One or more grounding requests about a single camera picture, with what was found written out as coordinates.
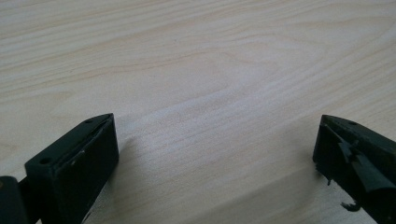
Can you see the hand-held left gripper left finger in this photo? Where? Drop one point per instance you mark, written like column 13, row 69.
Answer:
column 77, row 168

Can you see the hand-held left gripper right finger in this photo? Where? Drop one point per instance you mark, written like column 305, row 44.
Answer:
column 355, row 161

